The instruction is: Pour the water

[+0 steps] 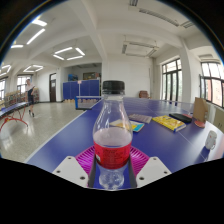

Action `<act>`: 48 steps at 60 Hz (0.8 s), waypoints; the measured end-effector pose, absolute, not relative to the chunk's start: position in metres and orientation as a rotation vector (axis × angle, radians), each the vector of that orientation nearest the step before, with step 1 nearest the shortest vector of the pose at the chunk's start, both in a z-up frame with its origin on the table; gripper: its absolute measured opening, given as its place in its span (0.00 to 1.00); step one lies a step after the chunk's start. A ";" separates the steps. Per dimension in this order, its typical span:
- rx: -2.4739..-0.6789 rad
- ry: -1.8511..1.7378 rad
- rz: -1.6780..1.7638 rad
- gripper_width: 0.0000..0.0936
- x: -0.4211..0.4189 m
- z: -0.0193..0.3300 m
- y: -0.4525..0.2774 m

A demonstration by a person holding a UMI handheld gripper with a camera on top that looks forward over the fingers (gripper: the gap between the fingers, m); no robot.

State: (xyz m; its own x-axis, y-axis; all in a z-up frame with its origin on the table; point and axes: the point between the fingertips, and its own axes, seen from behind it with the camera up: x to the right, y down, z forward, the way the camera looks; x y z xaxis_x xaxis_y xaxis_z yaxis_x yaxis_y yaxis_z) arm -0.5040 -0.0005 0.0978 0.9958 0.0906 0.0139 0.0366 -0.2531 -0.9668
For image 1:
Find dark door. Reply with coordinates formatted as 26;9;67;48
49;73;58;103

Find wide black-framed window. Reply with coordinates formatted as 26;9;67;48
199;61;224;108

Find table tennis net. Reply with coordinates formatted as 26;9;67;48
74;95;103;110

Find small yellow and blue book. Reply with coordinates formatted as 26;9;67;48
109;119;146;133

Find blue folded partition boards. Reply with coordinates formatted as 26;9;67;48
62;79;101;101

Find person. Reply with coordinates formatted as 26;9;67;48
25;78;37;118

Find brown armchair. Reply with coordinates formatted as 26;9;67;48
138;90;150;99

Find red table tennis paddle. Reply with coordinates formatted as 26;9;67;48
194;119;207;129

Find clear red-labelled drink bottle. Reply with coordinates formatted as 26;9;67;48
92;80;134;191

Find black paddle case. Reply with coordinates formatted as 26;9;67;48
168;112;193;124

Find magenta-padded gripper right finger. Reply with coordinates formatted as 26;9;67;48
128;145;173;189

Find ceiling air conditioner unit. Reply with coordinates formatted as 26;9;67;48
121;40;159;58

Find brown cardboard file box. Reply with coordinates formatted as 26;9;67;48
193;97;209;124

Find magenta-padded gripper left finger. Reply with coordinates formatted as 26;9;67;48
52;145;98;189

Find shelf unit with colourful items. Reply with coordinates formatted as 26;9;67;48
3;90;40;108

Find white cup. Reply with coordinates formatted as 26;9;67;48
204;129;218;151

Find tall black-framed window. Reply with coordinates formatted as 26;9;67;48
161;58;183;102

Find grey booklet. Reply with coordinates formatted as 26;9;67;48
128;113;153;124

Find blue red-legged tennis table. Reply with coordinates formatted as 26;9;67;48
0;101;30;131

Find group of ceiling lights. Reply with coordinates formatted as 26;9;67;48
0;18;86;76

